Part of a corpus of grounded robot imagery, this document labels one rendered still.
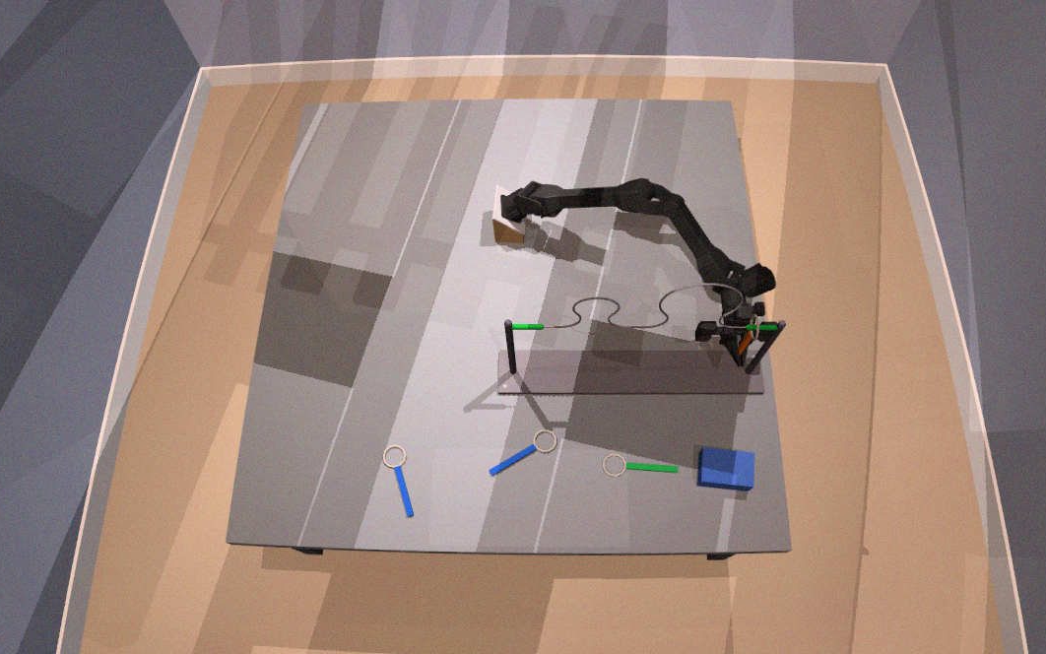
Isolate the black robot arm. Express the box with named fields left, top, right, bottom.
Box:
left=500, top=178, right=776, bottom=325

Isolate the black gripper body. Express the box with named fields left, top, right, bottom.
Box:
left=695, top=298, right=778, bottom=342

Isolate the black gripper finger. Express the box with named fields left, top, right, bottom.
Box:
left=740, top=333, right=756, bottom=366
left=719, top=333, right=741, bottom=366

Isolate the blue rectangular block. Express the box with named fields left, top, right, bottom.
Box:
left=696, top=447, right=755, bottom=491

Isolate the grey loop with green handle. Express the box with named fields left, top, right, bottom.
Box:
left=602, top=453, right=678, bottom=477

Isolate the blue handle with beige ring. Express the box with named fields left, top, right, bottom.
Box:
left=382, top=445, right=414, bottom=516
left=488, top=429, right=558, bottom=476

